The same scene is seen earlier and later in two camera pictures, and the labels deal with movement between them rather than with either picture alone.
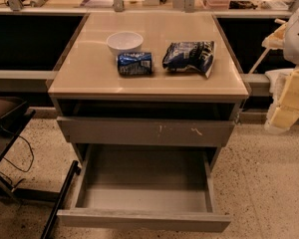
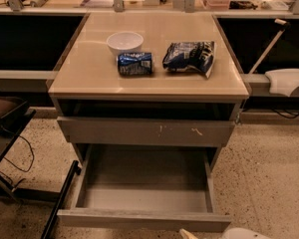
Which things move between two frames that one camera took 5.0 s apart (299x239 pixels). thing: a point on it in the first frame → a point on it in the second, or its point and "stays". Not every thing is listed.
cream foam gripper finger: [281, 119] → [185, 234]
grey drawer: [145, 188] stays
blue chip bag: [183, 56] stays
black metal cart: [9, 116] stays
